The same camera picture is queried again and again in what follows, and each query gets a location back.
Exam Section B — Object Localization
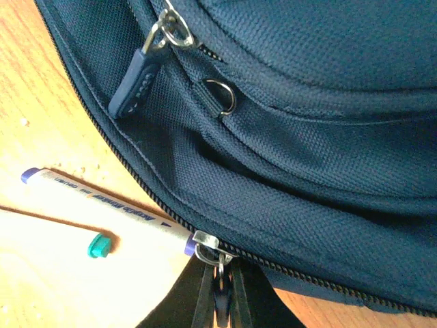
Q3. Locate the green cap marker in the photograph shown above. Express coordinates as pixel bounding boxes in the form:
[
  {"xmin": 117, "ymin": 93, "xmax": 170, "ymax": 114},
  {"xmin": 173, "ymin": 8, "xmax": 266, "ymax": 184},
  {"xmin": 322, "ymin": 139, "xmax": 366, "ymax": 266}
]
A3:
[{"xmin": 1, "ymin": 209, "xmax": 112, "ymax": 258}]

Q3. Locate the navy blue backpack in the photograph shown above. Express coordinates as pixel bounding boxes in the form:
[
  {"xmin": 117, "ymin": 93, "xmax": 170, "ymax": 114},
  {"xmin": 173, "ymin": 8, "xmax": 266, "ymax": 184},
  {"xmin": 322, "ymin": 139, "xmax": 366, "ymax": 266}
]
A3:
[{"xmin": 36, "ymin": 1, "xmax": 436, "ymax": 317}]

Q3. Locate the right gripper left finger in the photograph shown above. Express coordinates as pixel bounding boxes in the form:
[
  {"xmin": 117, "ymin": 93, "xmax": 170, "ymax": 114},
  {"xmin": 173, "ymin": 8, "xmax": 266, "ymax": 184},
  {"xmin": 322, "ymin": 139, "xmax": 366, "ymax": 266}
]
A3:
[{"xmin": 137, "ymin": 256, "xmax": 214, "ymax": 328}]

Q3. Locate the purple cap marker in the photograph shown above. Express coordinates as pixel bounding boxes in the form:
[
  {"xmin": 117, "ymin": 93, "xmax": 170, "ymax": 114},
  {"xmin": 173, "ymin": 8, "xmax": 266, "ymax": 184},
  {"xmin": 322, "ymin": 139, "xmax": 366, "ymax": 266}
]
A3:
[{"xmin": 21, "ymin": 167, "xmax": 195, "ymax": 256}]

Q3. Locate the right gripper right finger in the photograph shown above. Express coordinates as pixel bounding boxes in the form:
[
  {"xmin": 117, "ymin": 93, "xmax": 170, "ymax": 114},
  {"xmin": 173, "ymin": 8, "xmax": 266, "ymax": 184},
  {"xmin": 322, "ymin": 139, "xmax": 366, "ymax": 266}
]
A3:
[{"xmin": 230, "ymin": 261, "xmax": 305, "ymax": 328}]

